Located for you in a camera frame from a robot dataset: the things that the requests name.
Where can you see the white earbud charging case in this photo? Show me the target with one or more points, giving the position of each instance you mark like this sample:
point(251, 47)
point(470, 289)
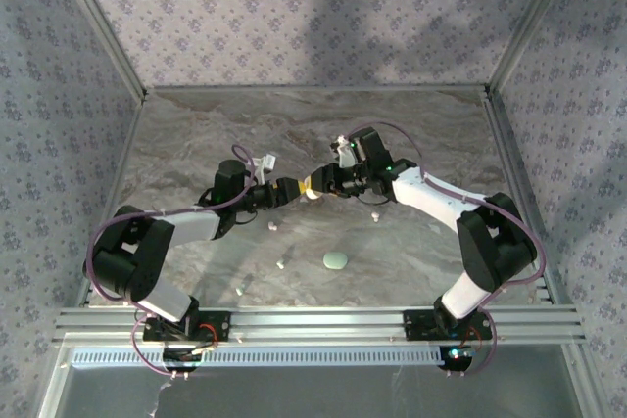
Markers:
point(311, 196)

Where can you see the mint green earbud charging case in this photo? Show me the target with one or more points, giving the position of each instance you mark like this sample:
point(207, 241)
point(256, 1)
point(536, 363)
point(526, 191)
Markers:
point(335, 261)

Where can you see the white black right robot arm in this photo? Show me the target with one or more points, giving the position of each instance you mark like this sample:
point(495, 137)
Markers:
point(431, 198)

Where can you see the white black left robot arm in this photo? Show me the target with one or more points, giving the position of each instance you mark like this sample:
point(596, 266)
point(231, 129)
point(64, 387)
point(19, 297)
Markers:
point(196, 227)

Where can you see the grey metal base panel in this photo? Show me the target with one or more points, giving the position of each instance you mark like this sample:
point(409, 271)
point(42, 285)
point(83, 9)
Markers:
point(318, 393)

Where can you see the circuit board with lit LEDs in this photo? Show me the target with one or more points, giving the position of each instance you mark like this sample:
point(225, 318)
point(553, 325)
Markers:
point(455, 354)

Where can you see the thin aluminium table edge rail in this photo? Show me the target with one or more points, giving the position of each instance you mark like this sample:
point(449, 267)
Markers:
point(318, 89)

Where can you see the aluminium table side rail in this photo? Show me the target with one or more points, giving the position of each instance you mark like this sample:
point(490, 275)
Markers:
point(113, 200)
point(519, 193)

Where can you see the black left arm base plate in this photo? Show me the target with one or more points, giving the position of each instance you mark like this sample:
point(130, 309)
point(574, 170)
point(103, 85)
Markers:
point(220, 325)

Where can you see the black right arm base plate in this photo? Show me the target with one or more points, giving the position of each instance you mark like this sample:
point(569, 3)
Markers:
point(416, 325)

